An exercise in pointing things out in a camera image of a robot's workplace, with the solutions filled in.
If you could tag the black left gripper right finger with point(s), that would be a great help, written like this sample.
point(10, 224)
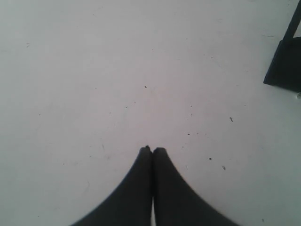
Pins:
point(175, 202)

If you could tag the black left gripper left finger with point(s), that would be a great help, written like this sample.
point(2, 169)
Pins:
point(130, 203)

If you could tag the black metal shelf rack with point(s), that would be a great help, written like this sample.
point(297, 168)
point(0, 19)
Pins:
point(285, 68)

